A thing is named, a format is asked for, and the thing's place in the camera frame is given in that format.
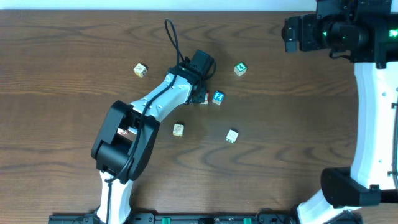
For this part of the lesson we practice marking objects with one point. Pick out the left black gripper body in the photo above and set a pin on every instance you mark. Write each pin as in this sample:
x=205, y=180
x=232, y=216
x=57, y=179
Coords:
x=201, y=96

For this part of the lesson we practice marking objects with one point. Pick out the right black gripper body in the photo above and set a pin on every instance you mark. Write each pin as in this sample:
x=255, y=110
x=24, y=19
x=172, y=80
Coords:
x=290, y=34

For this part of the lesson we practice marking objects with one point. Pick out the red letter I block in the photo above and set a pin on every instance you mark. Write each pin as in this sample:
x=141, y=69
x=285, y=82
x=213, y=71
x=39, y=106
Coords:
x=206, y=98

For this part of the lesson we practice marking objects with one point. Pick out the blue number 2 block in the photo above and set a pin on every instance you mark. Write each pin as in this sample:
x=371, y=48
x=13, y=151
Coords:
x=218, y=97

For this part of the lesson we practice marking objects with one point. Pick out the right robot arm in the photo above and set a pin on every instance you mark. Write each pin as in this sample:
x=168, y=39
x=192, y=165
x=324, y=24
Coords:
x=372, y=177

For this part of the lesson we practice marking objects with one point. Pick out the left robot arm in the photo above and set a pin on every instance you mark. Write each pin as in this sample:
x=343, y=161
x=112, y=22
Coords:
x=127, y=136

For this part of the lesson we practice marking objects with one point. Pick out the yellow edged plain block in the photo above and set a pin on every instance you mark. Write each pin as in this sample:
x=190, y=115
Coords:
x=178, y=130

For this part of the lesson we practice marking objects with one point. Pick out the green number 4 block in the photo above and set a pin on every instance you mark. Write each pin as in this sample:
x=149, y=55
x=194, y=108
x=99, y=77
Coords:
x=240, y=69

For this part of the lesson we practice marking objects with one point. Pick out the green edged plain block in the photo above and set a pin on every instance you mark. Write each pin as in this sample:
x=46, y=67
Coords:
x=232, y=136

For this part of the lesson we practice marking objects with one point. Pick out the yellow picture block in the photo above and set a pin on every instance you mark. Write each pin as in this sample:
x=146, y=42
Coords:
x=140, y=70

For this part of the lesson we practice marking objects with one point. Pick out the red edged picture block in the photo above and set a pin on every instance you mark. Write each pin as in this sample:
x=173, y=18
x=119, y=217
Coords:
x=122, y=132

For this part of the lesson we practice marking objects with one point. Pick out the black mounting rail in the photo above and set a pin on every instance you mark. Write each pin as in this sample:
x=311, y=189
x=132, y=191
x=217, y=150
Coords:
x=148, y=218

